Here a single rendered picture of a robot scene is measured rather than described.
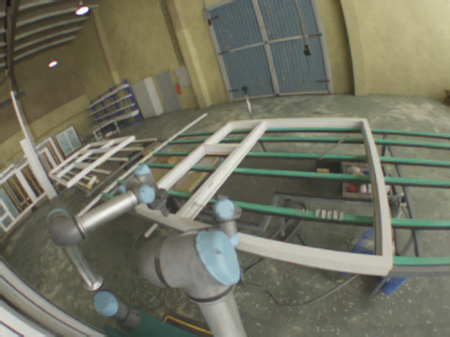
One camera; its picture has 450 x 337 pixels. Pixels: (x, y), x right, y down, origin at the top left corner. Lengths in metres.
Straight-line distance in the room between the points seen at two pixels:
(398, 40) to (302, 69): 3.54
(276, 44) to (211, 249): 6.96
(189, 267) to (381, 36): 7.21
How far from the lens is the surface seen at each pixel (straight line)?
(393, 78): 7.38
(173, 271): 0.40
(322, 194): 1.55
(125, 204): 0.82
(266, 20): 7.24
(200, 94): 8.39
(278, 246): 0.82
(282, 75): 7.15
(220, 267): 0.36
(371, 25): 7.18
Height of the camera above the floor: 1.61
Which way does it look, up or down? 29 degrees down
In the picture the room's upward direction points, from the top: 17 degrees counter-clockwise
